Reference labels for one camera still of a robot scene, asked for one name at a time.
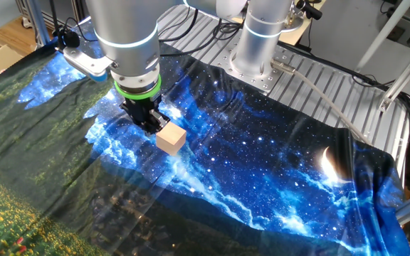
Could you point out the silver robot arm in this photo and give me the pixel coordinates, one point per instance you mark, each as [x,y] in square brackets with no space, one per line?
[126,21]

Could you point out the thin white aluminium frame bar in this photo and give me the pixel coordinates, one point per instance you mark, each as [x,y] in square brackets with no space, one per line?
[386,33]

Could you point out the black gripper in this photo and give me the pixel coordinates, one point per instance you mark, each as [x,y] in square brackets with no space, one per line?
[142,108]

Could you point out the silver robot base mounting plate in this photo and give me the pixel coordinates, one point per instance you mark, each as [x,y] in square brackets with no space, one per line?
[262,83]

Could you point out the beige wooden board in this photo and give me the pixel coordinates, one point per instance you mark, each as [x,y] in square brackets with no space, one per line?
[299,33]

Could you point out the black camera on mount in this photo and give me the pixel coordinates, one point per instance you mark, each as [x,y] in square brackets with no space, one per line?
[311,12]

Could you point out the blue grey aluminium post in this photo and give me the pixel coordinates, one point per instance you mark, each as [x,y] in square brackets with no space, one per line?
[37,21]

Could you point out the small wooden cube block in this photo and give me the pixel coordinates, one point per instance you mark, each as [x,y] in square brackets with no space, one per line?
[171,142]

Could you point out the aluminium frame bar with bracket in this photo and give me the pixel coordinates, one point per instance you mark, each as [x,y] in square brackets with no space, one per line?
[408,73]

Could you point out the ridged aluminium rack frame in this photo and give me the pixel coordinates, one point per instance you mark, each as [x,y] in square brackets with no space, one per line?
[61,17]

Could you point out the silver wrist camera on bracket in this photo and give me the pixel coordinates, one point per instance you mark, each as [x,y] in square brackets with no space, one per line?
[87,64]

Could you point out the starry sky landscape printed cloth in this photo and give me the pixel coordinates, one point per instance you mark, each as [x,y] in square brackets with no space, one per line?
[262,177]

